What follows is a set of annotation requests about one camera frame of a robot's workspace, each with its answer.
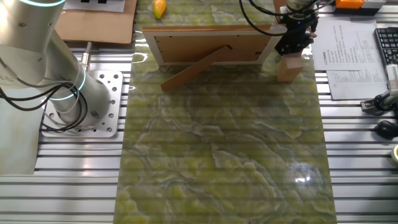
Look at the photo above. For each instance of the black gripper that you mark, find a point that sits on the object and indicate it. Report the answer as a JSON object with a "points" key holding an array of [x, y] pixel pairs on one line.
{"points": [[293, 37]]}

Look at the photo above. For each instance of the light wooden cube block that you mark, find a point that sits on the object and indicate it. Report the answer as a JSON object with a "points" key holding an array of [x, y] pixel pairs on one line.
{"points": [[289, 70]]}

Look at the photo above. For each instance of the person left hand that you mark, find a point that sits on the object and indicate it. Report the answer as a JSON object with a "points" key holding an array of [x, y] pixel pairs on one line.
{"points": [[313, 31]]}

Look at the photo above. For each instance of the white paper with text list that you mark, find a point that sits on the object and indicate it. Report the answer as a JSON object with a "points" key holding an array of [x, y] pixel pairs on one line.
{"points": [[342, 43]]}

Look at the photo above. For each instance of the white paper with printed table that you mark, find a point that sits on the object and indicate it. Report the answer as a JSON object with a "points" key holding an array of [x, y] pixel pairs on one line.
{"points": [[354, 84]]}

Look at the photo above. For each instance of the orange plastic device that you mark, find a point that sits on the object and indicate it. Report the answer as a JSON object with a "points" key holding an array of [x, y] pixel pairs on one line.
{"points": [[349, 3]]}

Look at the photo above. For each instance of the black computer keyboard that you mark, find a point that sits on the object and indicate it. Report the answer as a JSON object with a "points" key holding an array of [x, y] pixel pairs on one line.
{"points": [[388, 46]]}

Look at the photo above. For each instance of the green marble pattern mat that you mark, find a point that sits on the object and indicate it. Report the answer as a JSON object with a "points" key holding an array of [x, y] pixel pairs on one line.
{"points": [[217, 140]]}

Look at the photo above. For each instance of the black computer mouse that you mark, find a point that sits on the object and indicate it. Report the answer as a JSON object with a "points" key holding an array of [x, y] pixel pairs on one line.
{"points": [[387, 130]]}

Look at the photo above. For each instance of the pale tape roll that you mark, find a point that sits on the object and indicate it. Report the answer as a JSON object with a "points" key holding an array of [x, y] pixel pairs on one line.
{"points": [[395, 154]]}

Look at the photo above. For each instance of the yellow toy mango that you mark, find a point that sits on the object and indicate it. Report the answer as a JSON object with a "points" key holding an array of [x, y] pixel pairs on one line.
{"points": [[159, 8]]}

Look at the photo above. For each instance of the brown cardboard sheet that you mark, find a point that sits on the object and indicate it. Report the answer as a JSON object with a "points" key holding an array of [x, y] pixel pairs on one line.
{"points": [[99, 28]]}

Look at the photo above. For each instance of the white sheet with black marks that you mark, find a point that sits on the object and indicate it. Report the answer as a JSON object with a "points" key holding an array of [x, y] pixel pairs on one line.
{"points": [[99, 5]]}

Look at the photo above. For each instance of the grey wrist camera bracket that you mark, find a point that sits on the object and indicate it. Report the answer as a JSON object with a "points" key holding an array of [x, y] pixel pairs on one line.
{"points": [[283, 11]]}

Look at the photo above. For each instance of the wooden picture frame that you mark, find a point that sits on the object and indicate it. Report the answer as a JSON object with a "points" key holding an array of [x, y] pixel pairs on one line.
{"points": [[214, 46]]}

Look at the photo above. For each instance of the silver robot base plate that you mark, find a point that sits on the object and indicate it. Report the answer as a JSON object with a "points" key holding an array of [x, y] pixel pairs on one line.
{"points": [[113, 93]]}

